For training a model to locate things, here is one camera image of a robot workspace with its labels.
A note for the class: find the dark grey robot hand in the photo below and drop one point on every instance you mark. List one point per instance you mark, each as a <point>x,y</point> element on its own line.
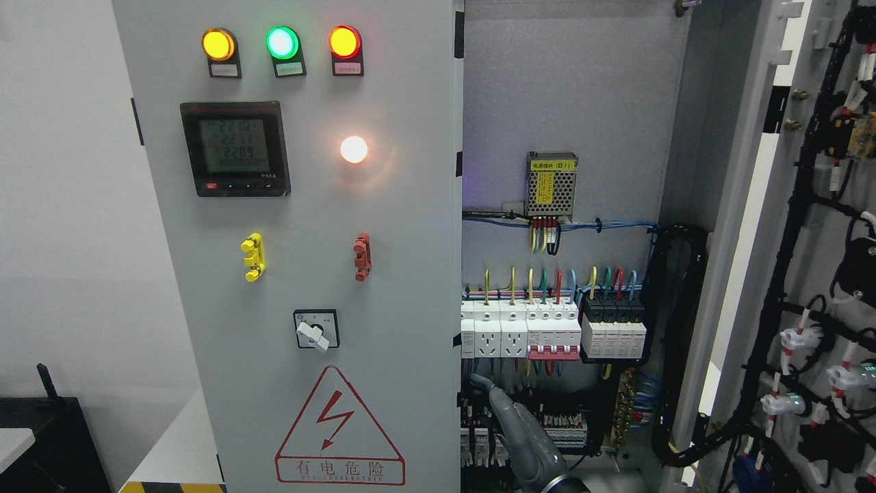
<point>536,461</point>

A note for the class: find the grey cabinet door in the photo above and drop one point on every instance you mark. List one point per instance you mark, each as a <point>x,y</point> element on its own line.
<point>396,328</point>
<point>810,427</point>

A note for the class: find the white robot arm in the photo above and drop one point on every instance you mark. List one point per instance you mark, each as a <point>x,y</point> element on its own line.
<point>565,484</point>

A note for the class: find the white socket breaker row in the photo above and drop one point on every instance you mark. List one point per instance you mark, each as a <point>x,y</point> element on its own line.
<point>540,331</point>

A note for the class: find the black surge protector block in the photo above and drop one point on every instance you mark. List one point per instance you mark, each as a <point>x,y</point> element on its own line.
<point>612,329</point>

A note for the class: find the red electric hazard warning sign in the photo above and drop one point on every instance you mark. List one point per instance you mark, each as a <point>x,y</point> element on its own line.
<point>335,439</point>

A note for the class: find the red test terminal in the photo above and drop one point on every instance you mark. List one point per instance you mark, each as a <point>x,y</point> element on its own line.
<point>363,259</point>

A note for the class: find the metal mesh power supply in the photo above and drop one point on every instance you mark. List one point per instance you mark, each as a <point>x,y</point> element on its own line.
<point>551,183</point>

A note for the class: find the yellow test terminal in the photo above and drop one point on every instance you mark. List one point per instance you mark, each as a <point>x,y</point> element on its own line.
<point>254,257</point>

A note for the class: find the white glowing indicator lamp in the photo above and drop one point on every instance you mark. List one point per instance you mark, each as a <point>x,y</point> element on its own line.
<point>354,149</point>

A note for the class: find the black digital power meter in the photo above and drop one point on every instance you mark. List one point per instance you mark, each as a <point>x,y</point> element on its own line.
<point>236,149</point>

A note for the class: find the red indicator lamp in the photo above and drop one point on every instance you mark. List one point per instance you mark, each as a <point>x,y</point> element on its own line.
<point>346,45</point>

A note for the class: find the black box with antenna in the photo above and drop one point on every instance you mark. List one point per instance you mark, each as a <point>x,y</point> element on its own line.
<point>63,457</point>

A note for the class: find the green indicator lamp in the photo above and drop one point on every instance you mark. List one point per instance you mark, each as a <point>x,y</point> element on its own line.
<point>284,47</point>

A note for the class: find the yellow indicator lamp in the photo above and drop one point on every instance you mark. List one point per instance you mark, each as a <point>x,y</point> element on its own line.
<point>221,49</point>

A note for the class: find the white rotary selector switch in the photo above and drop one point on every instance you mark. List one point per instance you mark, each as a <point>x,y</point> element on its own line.
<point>316,329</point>

